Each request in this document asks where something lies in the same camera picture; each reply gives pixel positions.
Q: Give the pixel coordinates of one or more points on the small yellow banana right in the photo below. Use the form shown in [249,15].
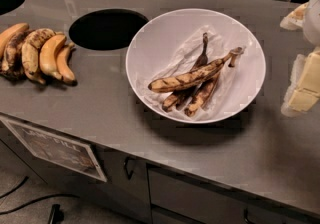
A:
[62,64]

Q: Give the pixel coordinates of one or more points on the dark brown overripe banana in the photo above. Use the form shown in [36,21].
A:
[11,66]

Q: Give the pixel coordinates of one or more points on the leftmost yellow banana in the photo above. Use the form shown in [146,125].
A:
[7,34]

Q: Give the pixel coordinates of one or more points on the spotted yellow brown banana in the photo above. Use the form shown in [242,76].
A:
[30,53]

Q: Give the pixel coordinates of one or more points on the black drawer handle right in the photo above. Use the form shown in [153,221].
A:
[246,217]

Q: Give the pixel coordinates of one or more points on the middle dark banana in bowl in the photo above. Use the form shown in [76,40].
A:
[177,98]

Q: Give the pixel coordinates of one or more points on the lower dark banana in bowl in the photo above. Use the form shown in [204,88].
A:
[203,95]

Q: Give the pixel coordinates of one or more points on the bright yellow banana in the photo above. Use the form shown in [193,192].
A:
[48,53]

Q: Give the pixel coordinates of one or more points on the framed landfill sign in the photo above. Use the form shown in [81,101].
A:
[62,151]

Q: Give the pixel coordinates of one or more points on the white bowl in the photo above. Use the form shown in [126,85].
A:
[160,41]

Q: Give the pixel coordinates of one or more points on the dark banana in bowl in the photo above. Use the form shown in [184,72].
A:
[177,98]
[203,95]

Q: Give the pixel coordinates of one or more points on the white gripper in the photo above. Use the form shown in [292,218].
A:
[313,21]

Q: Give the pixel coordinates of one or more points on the black object on floor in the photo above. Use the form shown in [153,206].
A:
[56,215]

